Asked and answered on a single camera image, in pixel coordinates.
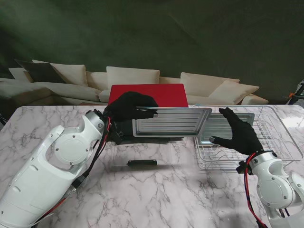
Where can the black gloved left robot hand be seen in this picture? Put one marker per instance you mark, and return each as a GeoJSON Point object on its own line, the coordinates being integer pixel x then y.
{"type": "Point", "coordinates": [126, 104]}

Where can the red black toaster oven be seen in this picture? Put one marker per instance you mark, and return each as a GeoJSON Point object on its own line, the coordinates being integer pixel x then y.
{"type": "Point", "coordinates": [171, 95]}

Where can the ribbed metal baking tray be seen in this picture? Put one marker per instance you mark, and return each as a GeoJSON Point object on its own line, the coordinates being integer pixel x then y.
{"type": "Point", "coordinates": [171, 123]}
{"type": "Point", "coordinates": [216, 128]}

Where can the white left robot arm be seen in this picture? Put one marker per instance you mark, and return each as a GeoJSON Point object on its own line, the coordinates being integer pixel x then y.
{"type": "Point", "coordinates": [42, 175]}

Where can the small beige sofa cushion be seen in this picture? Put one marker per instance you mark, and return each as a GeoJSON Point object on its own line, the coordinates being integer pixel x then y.
{"type": "Point", "coordinates": [104, 95]}

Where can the beige sofa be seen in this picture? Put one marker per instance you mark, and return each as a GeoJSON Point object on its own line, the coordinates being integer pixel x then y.
{"type": "Point", "coordinates": [171, 79]}

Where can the long beige sofa cushion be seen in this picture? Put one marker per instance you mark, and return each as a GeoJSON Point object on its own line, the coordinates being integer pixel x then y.
{"type": "Point", "coordinates": [71, 91]}

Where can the dark brown sofa cushion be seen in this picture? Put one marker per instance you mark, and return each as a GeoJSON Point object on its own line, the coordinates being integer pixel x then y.
{"type": "Point", "coordinates": [40, 72]}

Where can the black stand with orange part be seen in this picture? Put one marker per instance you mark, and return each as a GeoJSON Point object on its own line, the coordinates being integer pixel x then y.
{"type": "Point", "coordinates": [297, 95]}

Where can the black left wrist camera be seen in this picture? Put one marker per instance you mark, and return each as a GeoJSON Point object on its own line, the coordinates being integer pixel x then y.
{"type": "Point", "coordinates": [116, 136]}

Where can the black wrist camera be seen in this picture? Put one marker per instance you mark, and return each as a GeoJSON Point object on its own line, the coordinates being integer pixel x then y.
{"type": "Point", "coordinates": [242, 167]}
{"type": "Point", "coordinates": [116, 136]}

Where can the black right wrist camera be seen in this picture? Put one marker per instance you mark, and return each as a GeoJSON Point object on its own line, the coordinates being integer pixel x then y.
{"type": "Point", "coordinates": [242, 167]}

